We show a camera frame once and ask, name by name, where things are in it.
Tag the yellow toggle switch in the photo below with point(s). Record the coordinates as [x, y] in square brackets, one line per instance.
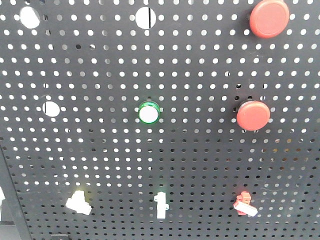
[77, 203]

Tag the red toggle switch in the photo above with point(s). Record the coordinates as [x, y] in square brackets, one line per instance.
[243, 205]

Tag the green illuminated push button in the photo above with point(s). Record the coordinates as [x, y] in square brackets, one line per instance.
[148, 112]

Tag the black perforated pegboard panel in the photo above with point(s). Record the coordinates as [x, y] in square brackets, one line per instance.
[72, 76]

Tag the lower red mushroom button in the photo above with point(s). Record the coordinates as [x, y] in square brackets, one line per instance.
[253, 115]

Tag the red mushroom button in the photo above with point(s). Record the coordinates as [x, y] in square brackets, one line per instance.
[253, 115]
[269, 18]

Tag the upper red mushroom button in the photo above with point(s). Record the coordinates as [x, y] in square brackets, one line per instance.
[269, 18]

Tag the black electronics box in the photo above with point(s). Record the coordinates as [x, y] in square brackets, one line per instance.
[8, 229]

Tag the green toggle switch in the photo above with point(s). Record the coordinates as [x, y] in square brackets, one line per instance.
[161, 205]

